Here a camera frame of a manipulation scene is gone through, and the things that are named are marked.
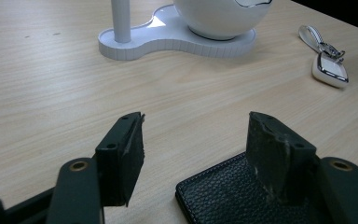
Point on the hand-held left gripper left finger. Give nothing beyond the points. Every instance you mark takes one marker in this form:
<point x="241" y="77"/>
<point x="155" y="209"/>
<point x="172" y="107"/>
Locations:
<point x="118" y="161"/>

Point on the white stand with pole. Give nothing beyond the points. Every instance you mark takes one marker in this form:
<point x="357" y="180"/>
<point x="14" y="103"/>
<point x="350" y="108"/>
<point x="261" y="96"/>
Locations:
<point x="167" y="40"/>

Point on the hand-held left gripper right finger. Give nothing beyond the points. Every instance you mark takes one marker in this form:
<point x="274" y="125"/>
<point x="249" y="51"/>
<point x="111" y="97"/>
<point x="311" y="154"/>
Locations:
<point x="273" y="155"/>

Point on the black leather wallet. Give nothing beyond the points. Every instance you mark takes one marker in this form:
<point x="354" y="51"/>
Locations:
<point x="227" y="189"/>

